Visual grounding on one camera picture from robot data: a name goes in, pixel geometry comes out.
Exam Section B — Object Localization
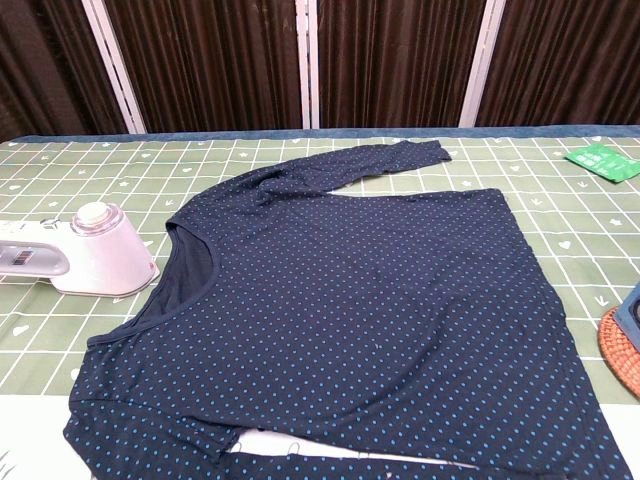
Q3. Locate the round woven rattan coaster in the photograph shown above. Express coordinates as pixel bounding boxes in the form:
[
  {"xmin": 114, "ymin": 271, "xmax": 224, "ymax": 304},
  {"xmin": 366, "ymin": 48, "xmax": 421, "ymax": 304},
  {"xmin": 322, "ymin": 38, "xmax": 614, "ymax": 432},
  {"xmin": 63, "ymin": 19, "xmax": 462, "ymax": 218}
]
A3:
[{"xmin": 597, "ymin": 305, "xmax": 640, "ymax": 401}]

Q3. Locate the navy polka dot shirt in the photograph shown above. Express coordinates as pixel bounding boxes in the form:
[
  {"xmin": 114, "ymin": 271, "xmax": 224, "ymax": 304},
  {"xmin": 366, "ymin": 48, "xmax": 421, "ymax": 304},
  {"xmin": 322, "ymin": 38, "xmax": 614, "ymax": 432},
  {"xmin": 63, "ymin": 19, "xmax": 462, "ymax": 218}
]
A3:
[{"xmin": 60, "ymin": 140, "xmax": 635, "ymax": 480}]

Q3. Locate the green checked tablecloth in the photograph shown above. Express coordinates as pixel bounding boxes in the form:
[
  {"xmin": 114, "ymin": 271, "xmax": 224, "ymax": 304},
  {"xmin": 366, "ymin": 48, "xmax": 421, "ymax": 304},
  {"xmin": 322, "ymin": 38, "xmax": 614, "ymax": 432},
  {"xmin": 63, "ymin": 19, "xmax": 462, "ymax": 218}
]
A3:
[{"xmin": 0, "ymin": 133, "xmax": 640, "ymax": 480}]

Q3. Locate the white frame post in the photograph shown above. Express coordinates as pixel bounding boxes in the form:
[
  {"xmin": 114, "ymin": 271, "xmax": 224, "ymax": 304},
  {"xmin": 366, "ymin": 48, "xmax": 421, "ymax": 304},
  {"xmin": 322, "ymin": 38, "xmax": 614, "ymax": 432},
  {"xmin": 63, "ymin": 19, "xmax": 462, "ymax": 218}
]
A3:
[
  {"xmin": 458, "ymin": 0, "xmax": 506, "ymax": 127},
  {"xmin": 82, "ymin": 0, "xmax": 147, "ymax": 135},
  {"xmin": 298, "ymin": 0, "xmax": 321, "ymax": 130}
]

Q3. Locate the white handheld steam iron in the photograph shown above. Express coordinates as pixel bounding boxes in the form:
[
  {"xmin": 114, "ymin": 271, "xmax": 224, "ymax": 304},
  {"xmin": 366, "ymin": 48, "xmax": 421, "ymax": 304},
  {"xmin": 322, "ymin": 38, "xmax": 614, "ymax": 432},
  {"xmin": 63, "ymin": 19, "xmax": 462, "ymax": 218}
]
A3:
[{"xmin": 0, "ymin": 201, "xmax": 161, "ymax": 297}]

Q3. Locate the dark blue table underlay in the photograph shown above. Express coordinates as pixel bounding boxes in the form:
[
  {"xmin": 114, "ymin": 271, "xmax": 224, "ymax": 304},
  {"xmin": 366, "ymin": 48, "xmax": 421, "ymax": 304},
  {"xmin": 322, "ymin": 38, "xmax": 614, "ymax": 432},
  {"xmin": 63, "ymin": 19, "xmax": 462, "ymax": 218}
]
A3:
[{"xmin": 9, "ymin": 124, "xmax": 640, "ymax": 146}]

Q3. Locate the green foil packet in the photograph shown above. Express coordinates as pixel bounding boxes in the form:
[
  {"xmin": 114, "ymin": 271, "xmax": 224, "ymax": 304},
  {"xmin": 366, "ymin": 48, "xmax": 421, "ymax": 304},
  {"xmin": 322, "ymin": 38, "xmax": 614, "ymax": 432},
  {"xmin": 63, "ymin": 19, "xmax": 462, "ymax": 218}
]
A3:
[{"xmin": 564, "ymin": 142, "xmax": 640, "ymax": 184}]

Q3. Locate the dark brown curtain panel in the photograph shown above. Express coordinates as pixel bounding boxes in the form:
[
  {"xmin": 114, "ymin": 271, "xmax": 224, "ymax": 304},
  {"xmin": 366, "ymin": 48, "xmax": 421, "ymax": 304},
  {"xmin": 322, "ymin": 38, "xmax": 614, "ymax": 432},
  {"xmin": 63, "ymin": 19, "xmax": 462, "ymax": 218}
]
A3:
[
  {"xmin": 0, "ymin": 0, "xmax": 126, "ymax": 144},
  {"xmin": 318, "ymin": 0, "xmax": 486, "ymax": 129},
  {"xmin": 477, "ymin": 0, "xmax": 640, "ymax": 126},
  {"xmin": 102, "ymin": 0, "xmax": 304, "ymax": 135}
]

